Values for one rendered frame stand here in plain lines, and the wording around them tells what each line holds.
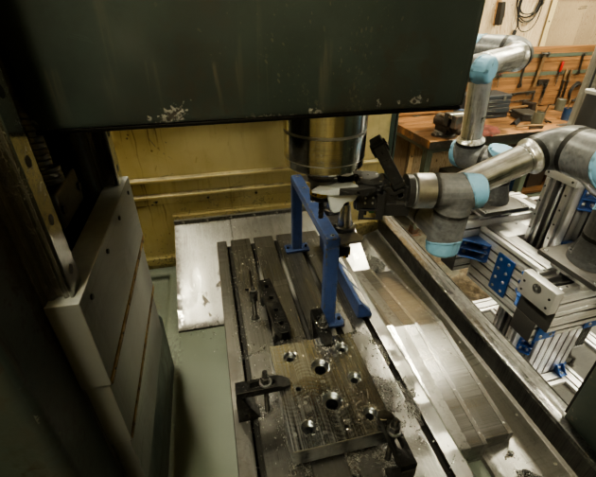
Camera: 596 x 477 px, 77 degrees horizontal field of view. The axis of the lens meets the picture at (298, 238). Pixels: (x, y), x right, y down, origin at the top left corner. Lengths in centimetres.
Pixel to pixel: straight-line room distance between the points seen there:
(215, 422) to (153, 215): 101
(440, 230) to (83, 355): 71
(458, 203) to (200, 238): 131
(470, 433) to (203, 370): 90
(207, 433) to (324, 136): 101
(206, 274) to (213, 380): 51
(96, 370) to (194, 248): 121
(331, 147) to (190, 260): 124
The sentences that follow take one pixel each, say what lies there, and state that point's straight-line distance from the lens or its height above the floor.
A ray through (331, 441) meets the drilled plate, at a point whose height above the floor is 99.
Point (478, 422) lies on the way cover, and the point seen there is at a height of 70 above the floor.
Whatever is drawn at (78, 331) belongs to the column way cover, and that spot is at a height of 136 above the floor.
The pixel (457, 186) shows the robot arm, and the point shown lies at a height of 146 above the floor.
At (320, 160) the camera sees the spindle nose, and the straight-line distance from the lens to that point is 69.
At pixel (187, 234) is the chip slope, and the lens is 190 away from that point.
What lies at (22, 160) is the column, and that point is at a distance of 55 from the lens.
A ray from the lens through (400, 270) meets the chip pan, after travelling 191.
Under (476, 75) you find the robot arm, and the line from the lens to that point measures 126.
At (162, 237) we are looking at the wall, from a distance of 199.
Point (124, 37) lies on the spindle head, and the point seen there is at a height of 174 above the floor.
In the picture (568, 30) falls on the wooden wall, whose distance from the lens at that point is 484.
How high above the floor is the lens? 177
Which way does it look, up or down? 32 degrees down
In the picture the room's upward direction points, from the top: straight up
